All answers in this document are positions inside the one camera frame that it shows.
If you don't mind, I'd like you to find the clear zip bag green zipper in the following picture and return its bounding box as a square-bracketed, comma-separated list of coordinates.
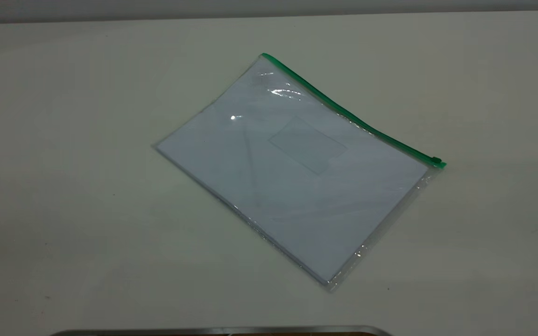
[152, 52, 447, 293]

